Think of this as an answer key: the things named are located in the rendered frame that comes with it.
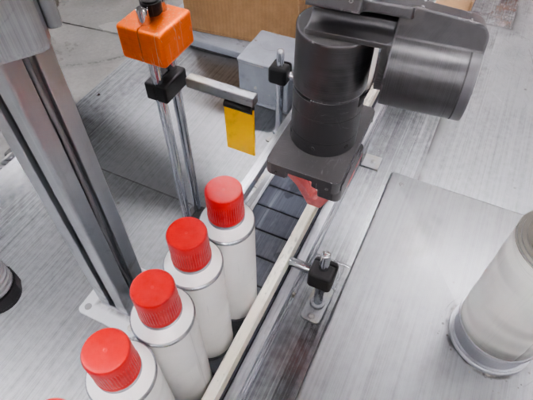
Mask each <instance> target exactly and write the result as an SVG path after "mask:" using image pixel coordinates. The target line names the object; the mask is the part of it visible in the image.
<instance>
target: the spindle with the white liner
mask: <svg viewBox="0 0 533 400"><path fill-rule="evenodd" d="M449 333H450V336H451V340H452V343H453V345H454V346H455V348H456V350H457V351H458V353H459V354H460V355H461V356H462V358H463V359H464V360H465V361H467V362H468V363H469V364H471V365H472V366H473V367H475V368H477V369H478V370H480V371H483V372H485V373H488V374H490V375H501V376H503V375H513V374H515V373H517V372H519V371H521V370H523V369H524V368H525V367H526V366H527V365H528V364H529V362H530V360H533V210H532V211H530V212H528V213H526V214H524V215H523V216H522V217H521V218H520V220H519V222H518V223H517V225H516V227H515V228H514V229H513V231H512V233H511V234H510V236H509V237H508V239H507V240H506V241H505V242H504V243H503V244H502V246H501V247H500V250H499V251H498V253H497V254H496V255H495V257H494V259H493V260H492V261H491V263H490V264H489V265H488V267H487V268H486V269H485V270H484V272H483V274H482V275H481V278H480V279H479V280H478V281H477V282H476V284H475V285H474V286H473V288H472V289H471V291H470V292H469V293H468V294H467V295H466V296H465V297H464V299H463V300H462V301H461V303H460V304H459V305H458V306H457V307H456V308H455V309H454V311H453V313H452V315H451V318H450V321H449Z"/></svg>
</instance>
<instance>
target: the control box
mask: <svg viewBox="0 0 533 400"><path fill-rule="evenodd" d="M57 6H59V0H0V65H1V64H4V63H9V62H12V61H15V60H20V59H24V58H26V57H30V56H34V55H38V54H41V53H43V52H45V51H47V50H48V49H50V43H51V35H50V33H49V31H48V27H49V28H50V29H56V28H59V27H60V26H62V19H61V16H60V14H59V11H58V8H57Z"/></svg>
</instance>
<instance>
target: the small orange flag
mask: <svg viewBox="0 0 533 400"><path fill-rule="evenodd" d="M223 106H224V116H225V125H226V135H227V144H228V147H230V148H234V149H235V150H238V151H241V152H245V153H247V154H250V155H253V156H255V107H253V108H252V107H250V106H245V105H242V104H239V103H237V102H233V101H229V100H227V99H225V100H224V102H223Z"/></svg>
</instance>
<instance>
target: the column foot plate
mask: <svg viewBox="0 0 533 400"><path fill-rule="evenodd" d="M79 311H80V313H82V314H84V315H86V316H87V317H90V318H92V319H94V320H95V321H98V322H100V323H102V324H103V325H106V326H108V327H110V328H117V329H121V330H122V331H124V332H125V333H126V334H127V335H128V337H130V338H133V337H135V336H134V334H133V333H132V330H131V327H130V323H129V318H130V316H129V317H128V316H126V315H124V314H122V313H120V312H118V311H116V310H114V309H112V308H110V307H108V306H106V305H104V304H102V303H101V301H100V299H99V298H98V296H97V295H96V293H95V291H94V290H92V291H91V293H90V294H89V295H88V297H87V298H86V299H85V301H84V302H83V303H82V305H81V306H80V307H79Z"/></svg>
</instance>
